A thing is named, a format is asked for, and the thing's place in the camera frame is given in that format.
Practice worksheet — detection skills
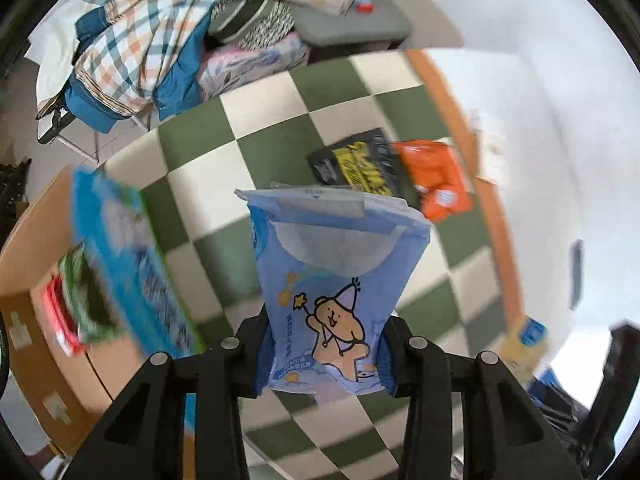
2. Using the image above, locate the light blue wipes pack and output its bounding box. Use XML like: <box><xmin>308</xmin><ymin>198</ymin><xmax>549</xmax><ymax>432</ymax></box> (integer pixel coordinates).
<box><xmin>236</xmin><ymin>186</ymin><xmax>431</xmax><ymax>399</ymax></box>

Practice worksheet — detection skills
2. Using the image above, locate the yellow tissue pack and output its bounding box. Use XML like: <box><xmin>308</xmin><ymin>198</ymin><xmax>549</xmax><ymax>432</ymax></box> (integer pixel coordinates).
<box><xmin>497</xmin><ymin>315</ymin><xmax>548</xmax><ymax>386</ymax></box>

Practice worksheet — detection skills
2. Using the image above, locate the green snack bag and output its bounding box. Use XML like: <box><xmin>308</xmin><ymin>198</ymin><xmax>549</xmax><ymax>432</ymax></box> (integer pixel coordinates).
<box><xmin>58</xmin><ymin>245</ymin><xmax>122</xmax><ymax>344</ymax></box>

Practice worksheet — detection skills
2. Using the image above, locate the cardboard box blue exterior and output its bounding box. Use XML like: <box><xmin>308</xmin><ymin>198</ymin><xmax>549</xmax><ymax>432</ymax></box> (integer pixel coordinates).
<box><xmin>1</xmin><ymin>167</ymin><xmax>203</xmax><ymax>479</ymax></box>

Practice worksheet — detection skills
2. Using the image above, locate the black yellow snack bag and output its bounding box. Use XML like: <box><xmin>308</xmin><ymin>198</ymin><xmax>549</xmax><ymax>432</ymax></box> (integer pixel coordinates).
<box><xmin>306</xmin><ymin>128</ymin><xmax>400</xmax><ymax>196</ymax></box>

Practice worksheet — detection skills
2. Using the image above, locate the orange snack bag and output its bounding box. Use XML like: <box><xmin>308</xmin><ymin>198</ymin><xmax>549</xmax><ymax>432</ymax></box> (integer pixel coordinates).
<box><xmin>393</xmin><ymin>140</ymin><xmax>473</xmax><ymax>223</ymax></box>

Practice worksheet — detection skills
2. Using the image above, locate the red snack bag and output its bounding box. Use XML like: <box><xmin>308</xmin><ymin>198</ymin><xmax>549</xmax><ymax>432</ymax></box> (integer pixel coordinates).
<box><xmin>42</xmin><ymin>274</ymin><xmax>85</xmax><ymax>356</ymax></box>

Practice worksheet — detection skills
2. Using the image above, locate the green white checkered tablecloth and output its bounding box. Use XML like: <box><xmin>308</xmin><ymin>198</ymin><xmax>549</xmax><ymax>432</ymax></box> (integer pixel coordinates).
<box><xmin>103</xmin><ymin>50</ymin><xmax>522</xmax><ymax>479</ymax></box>

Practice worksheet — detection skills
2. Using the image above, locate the white folding chair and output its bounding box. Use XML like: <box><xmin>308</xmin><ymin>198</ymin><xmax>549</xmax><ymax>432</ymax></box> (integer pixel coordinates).
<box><xmin>37</xmin><ymin>105</ymin><xmax>157</xmax><ymax>166</ymax></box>

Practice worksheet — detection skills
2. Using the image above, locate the plaid quilt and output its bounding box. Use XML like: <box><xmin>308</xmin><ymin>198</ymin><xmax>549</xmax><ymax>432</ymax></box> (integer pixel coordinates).
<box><xmin>65</xmin><ymin>0</ymin><xmax>221</xmax><ymax>131</ymax></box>

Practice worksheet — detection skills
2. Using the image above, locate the grey cushioned chair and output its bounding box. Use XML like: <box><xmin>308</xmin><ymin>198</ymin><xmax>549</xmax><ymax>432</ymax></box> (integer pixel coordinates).
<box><xmin>290</xmin><ymin>0</ymin><xmax>411</xmax><ymax>50</ymax></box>

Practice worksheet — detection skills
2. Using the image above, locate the zebra pattern cushion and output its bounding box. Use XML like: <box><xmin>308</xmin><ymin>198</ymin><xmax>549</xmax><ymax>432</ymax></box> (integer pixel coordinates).
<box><xmin>205</xmin><ymin>0</ymin><xmax>294</xmax><ymax>51</ymax></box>

